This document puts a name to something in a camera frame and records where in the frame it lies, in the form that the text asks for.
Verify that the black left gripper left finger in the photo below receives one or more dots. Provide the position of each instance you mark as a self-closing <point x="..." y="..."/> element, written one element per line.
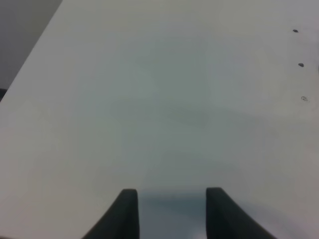
<point x="120" y="221"/>

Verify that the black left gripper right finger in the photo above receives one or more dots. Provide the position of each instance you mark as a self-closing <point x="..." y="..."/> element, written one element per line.
<point x="226" y="220"/>

